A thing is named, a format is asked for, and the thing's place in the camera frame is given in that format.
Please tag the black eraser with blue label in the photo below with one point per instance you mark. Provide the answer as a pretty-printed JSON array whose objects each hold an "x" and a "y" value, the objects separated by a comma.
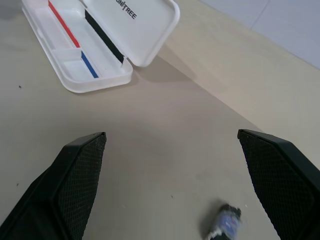
[{"x": 223, "y": 223}]

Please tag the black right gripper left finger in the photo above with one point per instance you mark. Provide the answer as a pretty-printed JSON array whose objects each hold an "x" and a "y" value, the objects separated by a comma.
[{"x": 72, "y": 185}]

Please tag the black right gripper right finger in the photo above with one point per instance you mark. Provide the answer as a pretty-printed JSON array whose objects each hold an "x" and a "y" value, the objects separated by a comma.
[{"x": 280, "y": 180}]

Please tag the white plastic pencil case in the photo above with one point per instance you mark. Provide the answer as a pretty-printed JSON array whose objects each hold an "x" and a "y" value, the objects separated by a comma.
[{"x": 100, "y": 40}]

